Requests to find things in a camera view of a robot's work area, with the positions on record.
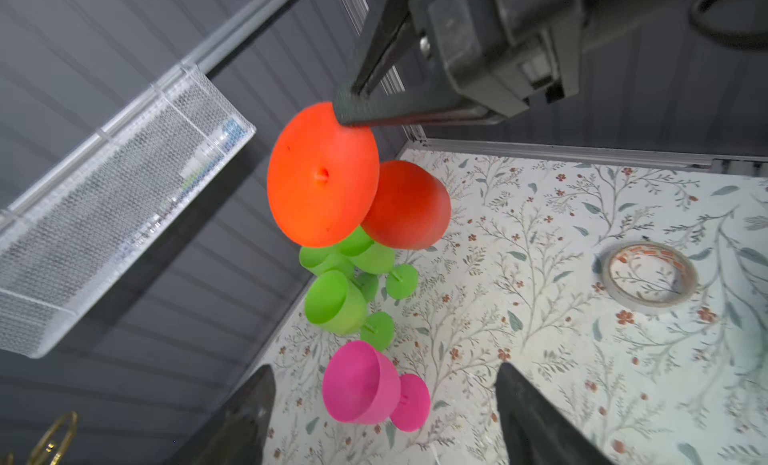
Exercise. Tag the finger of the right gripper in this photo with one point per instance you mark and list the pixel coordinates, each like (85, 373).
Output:
(392, 28)

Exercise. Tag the wooden base wire glass rack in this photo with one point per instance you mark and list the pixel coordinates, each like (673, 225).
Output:
(48, 448)

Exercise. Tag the clear tape roll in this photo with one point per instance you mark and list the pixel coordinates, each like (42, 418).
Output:
(648, 277)

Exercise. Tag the red wine glass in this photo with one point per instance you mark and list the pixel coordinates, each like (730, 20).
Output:
(326, 180)

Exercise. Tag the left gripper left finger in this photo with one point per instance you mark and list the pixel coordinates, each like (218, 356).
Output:
(237, 432)

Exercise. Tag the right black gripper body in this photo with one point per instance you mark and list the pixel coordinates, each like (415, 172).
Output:
(488, 58)

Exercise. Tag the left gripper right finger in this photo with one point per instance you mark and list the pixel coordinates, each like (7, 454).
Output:
(534, 431)

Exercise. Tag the white wire wall basket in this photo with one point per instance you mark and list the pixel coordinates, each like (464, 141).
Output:
(64, 251)

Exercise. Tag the pink wine glass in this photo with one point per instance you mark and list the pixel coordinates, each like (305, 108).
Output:
(362, 386)

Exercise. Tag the green wine glass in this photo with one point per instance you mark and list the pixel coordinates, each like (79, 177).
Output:
(323, 259)
(335, 304)
(377, 259)

